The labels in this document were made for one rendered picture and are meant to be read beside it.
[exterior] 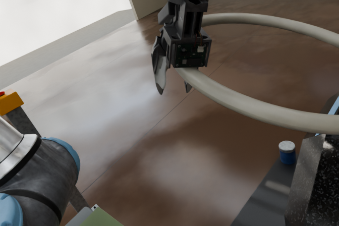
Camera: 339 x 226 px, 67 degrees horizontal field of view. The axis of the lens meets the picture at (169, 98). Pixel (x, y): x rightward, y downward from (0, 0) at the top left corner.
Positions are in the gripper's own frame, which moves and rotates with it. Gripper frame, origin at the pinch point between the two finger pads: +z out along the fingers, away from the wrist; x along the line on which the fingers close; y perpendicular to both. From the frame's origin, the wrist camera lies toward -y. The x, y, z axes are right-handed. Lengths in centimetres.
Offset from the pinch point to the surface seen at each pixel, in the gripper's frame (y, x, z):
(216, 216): -30, 46, 120
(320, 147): 1, 51, 27
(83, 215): -1, -24, 47
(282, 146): -54, 97, 90
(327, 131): 23.5, 16.7, -6.5
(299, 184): 4, 47, 41
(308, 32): -12.6, 40.6, -6.6
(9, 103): -74, -64, 55
